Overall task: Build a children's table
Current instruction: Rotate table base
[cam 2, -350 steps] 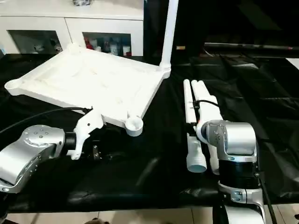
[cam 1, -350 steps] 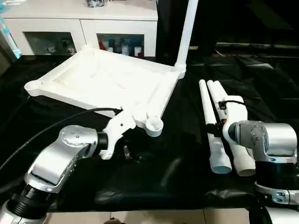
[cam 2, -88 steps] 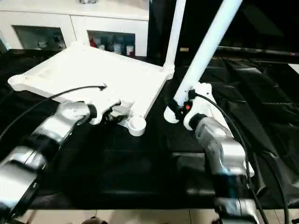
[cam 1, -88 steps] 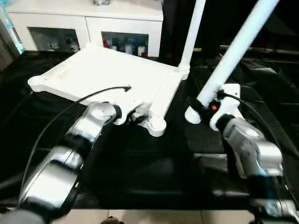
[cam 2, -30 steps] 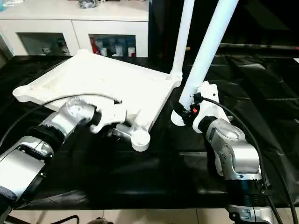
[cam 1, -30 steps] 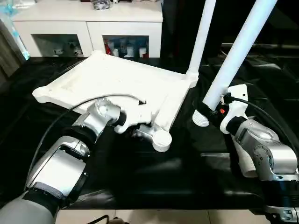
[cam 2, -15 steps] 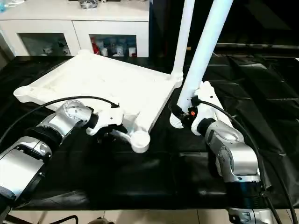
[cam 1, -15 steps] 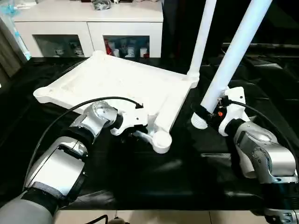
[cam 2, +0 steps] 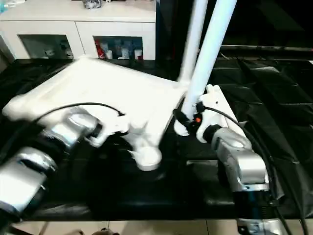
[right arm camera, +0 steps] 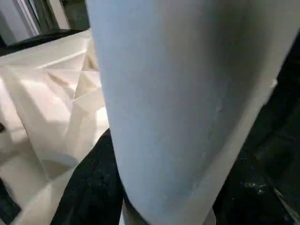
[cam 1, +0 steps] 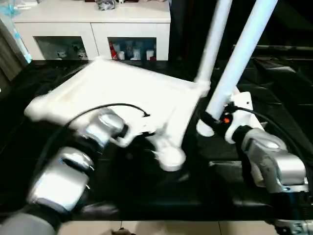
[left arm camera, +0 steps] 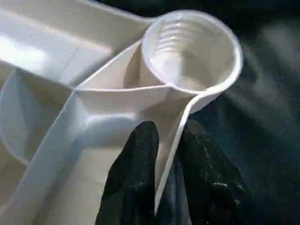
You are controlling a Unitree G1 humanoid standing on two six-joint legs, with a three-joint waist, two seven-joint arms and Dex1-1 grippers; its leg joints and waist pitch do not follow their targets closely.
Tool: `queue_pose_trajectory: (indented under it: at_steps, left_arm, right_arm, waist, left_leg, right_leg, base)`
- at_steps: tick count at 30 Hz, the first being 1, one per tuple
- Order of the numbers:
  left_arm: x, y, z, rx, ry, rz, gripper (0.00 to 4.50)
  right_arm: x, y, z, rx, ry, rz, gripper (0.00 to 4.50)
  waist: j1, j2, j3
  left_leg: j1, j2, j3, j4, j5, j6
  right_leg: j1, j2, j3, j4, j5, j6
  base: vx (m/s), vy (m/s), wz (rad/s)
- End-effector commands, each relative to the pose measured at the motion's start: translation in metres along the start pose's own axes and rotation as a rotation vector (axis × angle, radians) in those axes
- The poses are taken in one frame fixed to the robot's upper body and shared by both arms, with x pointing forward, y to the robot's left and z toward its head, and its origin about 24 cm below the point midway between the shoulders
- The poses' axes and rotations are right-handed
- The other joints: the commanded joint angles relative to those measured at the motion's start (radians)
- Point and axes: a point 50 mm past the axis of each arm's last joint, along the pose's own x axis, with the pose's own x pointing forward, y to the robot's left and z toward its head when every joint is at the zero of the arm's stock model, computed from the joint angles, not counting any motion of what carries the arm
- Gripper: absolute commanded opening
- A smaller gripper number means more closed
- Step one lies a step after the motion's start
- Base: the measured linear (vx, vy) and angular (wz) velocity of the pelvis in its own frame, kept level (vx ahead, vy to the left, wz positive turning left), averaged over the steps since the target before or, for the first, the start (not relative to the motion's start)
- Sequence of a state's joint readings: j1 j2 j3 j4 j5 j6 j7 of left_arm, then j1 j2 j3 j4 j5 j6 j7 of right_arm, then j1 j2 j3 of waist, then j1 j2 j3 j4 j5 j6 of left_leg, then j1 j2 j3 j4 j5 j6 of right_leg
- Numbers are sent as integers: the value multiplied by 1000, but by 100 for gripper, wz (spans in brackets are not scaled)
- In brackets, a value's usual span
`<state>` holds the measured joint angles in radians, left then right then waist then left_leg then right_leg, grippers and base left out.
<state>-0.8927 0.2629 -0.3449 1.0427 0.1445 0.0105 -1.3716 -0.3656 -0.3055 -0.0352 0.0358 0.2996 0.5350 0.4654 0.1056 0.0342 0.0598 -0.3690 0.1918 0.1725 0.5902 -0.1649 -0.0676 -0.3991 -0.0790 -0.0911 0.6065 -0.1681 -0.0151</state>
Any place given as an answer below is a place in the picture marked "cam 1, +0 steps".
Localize white plastic table top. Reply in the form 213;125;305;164
23;57;213;172

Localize dark grey tube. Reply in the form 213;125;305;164
232;43;313;51

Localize black work surface mat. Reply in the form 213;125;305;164
0;58;313;222

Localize white glass-door cabinet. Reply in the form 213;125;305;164
12;0;172;62

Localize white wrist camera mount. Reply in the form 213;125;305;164
224;92;267;144
109;117;158;148

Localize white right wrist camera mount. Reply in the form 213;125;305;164
224;92;267;144

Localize red white bottle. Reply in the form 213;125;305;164
109;41;118;60

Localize black backdrop cloth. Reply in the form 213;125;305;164
168;0;313;62

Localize grey curtain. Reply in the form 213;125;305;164
0;19;28;88

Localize grey patterned bundle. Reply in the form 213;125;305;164
96;0;116;12

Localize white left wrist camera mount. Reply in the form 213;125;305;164
109;117;158;148

